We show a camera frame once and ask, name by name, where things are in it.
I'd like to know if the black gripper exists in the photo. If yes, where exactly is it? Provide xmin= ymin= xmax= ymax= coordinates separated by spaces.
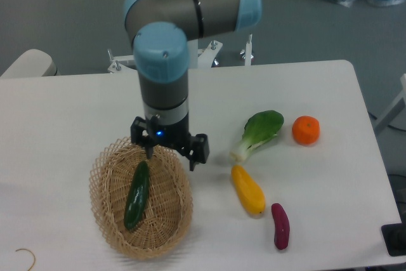
xmin=130 ymin=114 xmax=209 ymax=171

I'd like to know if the green cucumber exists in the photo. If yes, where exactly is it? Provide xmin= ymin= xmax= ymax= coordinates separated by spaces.
xmin=124 ymin=161 xmax=150 ymax=230

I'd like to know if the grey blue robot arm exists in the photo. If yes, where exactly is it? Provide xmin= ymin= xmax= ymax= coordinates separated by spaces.
xmin=123 ymin=0 xmax=263 ymax=168

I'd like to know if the woven wicker basket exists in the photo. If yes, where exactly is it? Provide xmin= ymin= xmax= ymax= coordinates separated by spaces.
xmin=89 ymin=137 xmax=193 ymax=260

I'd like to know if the green bok choy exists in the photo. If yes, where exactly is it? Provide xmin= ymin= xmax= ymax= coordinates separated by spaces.
xmin=230 ymin=110 xmax=284 ymax=163

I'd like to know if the yellow squash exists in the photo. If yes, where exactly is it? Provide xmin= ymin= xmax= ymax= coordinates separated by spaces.
xmin=231 ymin=165 xmax=266 ymax=216

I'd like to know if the orange tangerine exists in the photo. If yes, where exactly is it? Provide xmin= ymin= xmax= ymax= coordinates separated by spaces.
xmin=292 ymin=116 xmax=320 ymax=145

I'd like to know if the purple sweet potato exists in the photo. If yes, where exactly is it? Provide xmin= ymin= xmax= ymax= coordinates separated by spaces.
xmin=271 ymin=203 xmax=290 ymax=250

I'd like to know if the white chair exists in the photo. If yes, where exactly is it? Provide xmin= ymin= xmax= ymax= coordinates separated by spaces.
xmin=1 ymin=49 xmax=60 ymax=79

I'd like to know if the tan rubber band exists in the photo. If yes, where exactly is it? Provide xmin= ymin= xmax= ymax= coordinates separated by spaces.
xmin=15 ymin=248 xmax=36 ymax=271

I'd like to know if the black device at edge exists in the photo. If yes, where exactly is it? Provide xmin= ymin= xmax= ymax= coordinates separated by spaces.
xmin=381 ymin=223 xmax=405 ymax=256

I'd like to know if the white frame at right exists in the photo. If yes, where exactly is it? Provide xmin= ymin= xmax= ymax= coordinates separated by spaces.
xmin=373 ymin=74 xmax=405 ymax=135

